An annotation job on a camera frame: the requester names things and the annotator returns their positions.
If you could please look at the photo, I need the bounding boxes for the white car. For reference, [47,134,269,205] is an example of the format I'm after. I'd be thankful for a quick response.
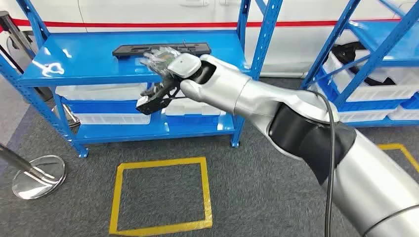
[0,0,419,79]

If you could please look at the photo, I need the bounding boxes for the red barrier belt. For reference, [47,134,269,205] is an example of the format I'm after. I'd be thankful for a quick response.
[11,19,402,29]

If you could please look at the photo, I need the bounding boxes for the yellow floor tape square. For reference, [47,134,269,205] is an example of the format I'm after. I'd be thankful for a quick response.
[109,157,213,237]
[378,143,419,174]

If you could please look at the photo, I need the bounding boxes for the long black plastic panel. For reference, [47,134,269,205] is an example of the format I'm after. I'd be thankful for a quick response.
[112,42,212,60]

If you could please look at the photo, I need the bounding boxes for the blue metal shelf rack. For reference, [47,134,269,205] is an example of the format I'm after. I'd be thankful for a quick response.
[300,0,419,128]
[0,0,284,158]

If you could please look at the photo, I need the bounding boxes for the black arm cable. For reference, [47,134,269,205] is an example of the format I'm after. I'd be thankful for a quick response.
[311,91,337,237]

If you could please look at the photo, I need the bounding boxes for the black rubber car part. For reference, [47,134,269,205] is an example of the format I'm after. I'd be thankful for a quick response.
[332,41,407,86]

